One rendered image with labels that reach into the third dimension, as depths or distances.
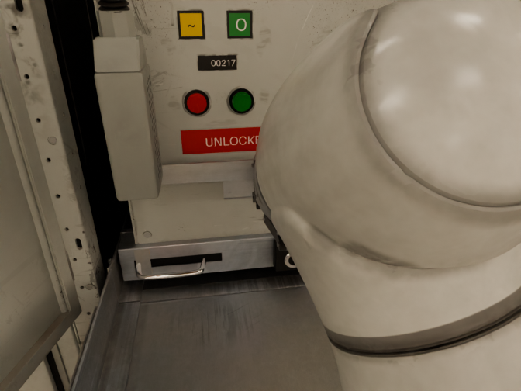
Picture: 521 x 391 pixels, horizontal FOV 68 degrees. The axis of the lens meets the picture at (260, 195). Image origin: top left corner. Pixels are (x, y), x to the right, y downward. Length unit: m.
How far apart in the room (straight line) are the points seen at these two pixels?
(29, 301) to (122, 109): 0.30
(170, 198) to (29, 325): 0.25
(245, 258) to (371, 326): 0.48
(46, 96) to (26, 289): 0.25
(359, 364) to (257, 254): 0.46
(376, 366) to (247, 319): 0.42
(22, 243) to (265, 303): 0.34
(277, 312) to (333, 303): 0.43
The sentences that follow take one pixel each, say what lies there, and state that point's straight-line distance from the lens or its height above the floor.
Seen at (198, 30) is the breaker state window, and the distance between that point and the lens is 0.52.
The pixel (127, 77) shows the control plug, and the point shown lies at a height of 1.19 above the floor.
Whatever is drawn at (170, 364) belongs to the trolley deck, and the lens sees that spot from 0.55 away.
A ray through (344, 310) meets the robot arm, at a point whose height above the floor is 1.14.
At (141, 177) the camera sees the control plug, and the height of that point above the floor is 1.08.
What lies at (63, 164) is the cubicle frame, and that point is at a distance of 0.54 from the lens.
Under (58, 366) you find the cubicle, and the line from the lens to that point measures 0.76.
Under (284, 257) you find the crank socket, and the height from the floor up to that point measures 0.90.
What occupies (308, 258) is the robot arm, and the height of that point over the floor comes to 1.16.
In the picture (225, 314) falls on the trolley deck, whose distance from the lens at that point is 0.60.
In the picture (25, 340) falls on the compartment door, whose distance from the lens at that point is 0.63.
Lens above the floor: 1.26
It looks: 26 degrees down
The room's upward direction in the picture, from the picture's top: straight up
